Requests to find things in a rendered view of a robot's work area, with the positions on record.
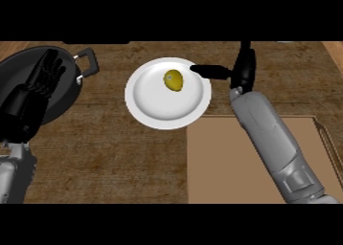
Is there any yellow lemon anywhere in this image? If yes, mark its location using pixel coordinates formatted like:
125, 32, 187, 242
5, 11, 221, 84
162, 69, 187, 93

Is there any brown rectangular tray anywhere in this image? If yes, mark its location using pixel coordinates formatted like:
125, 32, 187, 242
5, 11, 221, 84
187, 115, 343, 205

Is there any white round plate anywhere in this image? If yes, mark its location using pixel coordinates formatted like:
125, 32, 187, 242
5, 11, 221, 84
123, 56, 213, 131

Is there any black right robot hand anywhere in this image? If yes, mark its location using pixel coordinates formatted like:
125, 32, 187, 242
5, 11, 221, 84
190, 40, 257, 95

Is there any black pan with handles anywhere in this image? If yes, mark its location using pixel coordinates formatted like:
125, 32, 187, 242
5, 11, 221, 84
0, 45, 101, 126

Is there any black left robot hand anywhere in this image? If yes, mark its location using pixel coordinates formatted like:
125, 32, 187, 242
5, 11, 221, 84
0, 48, 67, 145

